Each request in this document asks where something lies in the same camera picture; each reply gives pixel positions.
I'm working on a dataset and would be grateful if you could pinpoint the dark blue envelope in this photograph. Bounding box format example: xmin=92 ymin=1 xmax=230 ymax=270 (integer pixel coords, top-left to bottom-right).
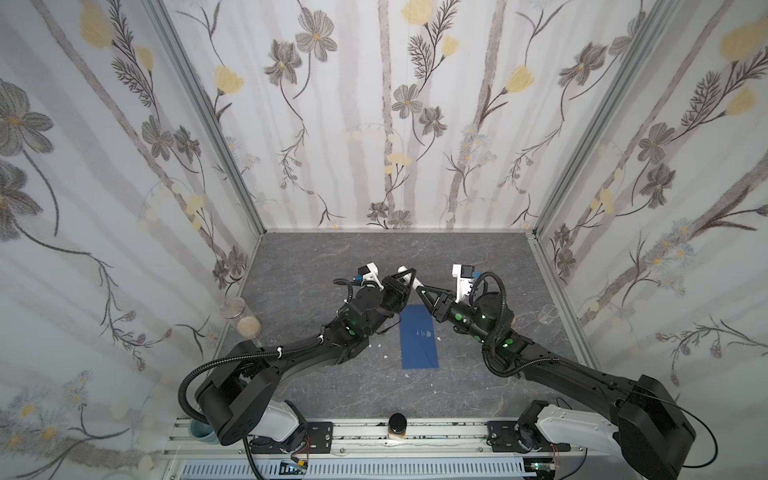
xmin=399 ymin=305 xmax=439 ymax=370

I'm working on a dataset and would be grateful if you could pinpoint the white glue stick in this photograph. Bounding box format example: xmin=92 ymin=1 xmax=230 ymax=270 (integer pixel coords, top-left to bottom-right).
xmin=398 ymin=266 xmax=423 ymax=291

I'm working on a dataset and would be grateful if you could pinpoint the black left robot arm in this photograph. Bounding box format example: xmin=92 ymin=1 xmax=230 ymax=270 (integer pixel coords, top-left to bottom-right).
xmin=177 ymin=267 xmax=416 ymax=450

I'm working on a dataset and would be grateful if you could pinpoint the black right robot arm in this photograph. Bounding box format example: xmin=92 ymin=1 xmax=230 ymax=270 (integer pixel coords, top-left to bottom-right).
xmin=415 ymin=286 xmax=696 ymax=479

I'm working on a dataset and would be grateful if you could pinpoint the clear glass cup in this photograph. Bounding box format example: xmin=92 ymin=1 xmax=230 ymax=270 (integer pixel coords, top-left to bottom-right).
xmin=537 ymin=304 xmax=560 ymax=325

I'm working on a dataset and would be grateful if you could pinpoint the glass jar with cork lid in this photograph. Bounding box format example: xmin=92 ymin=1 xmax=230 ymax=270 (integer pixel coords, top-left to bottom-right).
xmin=219 ymin=296 xmax=263 ymax=340

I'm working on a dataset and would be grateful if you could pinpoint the teal cup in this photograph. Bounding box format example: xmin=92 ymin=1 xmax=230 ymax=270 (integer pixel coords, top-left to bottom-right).
xmin=188 ymin=419 xmax=219 ymax=445

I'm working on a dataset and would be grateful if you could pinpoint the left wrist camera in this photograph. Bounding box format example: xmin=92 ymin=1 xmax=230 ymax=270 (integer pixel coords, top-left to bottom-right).
xmin=354 ymin=262 xmax=384 ymax=290

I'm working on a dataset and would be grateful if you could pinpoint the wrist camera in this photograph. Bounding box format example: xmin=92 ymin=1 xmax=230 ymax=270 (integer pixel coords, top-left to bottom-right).
xmin=452 ymin=264 xmax=479 ymax=303
xmin=354 ymin=262 xmax=384 ymax=290

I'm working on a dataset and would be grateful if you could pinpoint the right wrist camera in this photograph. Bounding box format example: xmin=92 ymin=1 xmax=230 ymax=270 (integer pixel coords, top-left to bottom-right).
xmin=452 ymin=264 xmax=479 ymax=303

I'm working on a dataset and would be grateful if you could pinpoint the black cylinder on rail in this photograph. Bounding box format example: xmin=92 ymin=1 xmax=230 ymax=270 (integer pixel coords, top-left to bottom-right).
xmin=387 ymin=412 xmax=408 ymax=440

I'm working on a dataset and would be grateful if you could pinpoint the white perforated cable duct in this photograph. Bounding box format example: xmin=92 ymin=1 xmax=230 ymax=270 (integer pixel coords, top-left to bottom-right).
xmin=175 ymin=457 xmax=535 ymax=479

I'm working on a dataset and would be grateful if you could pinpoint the aluminium mounting rail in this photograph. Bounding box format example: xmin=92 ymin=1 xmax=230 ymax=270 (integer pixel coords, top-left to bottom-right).
xmin=161 ymin=416 xmax=655 ymax=460

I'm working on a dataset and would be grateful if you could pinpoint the black corrugated cable hose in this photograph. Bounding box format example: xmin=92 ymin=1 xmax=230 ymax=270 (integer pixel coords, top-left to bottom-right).
xmin=177 ymin=341 xmax=325 ymax=424

